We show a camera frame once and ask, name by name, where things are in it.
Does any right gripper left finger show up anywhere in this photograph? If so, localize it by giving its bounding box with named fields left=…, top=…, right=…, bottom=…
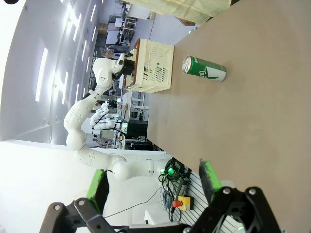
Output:
left=39, top=168, right=122, bottom=233

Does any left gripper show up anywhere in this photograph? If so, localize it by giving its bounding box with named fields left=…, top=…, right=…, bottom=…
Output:
left=121, top=59, right=136, bottom=76

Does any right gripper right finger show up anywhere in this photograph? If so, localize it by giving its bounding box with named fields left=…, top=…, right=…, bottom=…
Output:
left=186, top=157, right=282, bottom=233

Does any green drink can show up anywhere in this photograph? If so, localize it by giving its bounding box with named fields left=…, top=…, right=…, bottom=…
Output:
left=182, top=55, right=227, bottom=83
left=145, top=62, right=169, bottom=82

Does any cream plastic shopping basket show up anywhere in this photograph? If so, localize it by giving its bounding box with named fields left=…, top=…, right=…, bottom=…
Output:
left=123, top=38, right=175, bottom=94

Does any white slotted mounting plate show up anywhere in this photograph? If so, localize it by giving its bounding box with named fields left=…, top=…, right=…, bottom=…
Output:
left=170, top=168, right=235, bottom=233

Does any yellow red emergency stop button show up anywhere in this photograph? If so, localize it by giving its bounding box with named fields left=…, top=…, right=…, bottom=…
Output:
left=172, top=196, right=192, bottom=211

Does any ceiling light panel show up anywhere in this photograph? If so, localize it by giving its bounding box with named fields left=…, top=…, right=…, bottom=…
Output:
left=35, top=47, right=49, bottom=102
left=54, top=71, right=69, bottom=105

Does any person in yellow shirt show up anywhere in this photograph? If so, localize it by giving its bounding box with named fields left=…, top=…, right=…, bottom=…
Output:
left=128, top=0, right=233, bottom=25

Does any black pendant handle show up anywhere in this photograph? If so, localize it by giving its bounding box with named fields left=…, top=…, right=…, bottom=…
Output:
left=169, top=178, right=190, bottom=216

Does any black cable bundle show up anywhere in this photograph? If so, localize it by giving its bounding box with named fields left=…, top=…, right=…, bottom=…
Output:
left=158, top=157, right=192, bottom=195

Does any thin black cable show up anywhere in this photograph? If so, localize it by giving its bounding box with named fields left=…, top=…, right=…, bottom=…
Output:
left=103, top=186, right=163, bottom=219

